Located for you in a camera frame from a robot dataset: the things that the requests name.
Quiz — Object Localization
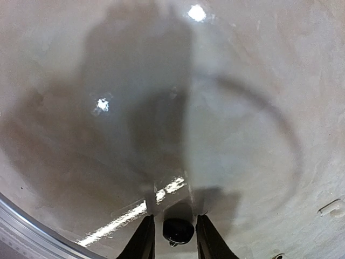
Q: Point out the white stem earbud near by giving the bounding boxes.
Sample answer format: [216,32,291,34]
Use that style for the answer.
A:
[318,199,344,218]

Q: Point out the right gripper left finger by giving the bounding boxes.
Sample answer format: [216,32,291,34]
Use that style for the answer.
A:
[117,215,155,259]

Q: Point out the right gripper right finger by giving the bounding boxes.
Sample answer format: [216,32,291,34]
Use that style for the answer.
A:
[196,215,239,259]

